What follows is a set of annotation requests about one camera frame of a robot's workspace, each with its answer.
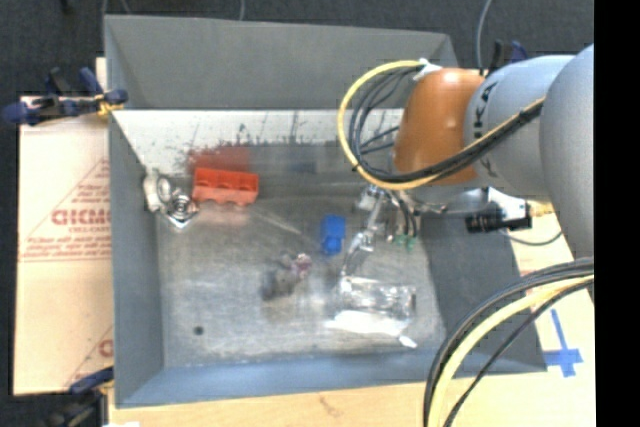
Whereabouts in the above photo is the clear plastic packet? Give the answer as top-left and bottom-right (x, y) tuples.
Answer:
(323, 276), (419, 349)

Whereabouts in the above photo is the shiny metal object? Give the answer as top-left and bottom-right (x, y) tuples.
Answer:
(164, 191), (200, 231)

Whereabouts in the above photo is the orange-red toy brick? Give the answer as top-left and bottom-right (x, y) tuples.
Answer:
(191, 167), (261, 208)

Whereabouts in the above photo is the grey metal bin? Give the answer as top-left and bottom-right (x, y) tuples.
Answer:
(103, 14), (549, 409)

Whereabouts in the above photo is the black cylinder on white bracket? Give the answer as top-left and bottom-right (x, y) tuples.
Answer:
(464, 187), (534, 234)

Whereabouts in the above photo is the grey toy animal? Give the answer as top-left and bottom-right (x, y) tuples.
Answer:
(260, 252), (314, 302)

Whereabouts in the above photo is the brown cardboard board red print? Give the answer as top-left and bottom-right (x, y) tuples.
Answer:
(12, 113), (116, 396)

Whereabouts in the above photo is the blue block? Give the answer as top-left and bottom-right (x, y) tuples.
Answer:
(319, 214), (348, 257)

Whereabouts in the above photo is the white plastic object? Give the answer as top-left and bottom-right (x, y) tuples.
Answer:
(143, 168), (174, 214)

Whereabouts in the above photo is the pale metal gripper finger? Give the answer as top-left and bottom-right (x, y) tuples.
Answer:
(340, 229), (366, 277)
(348, 234), (376, 275)

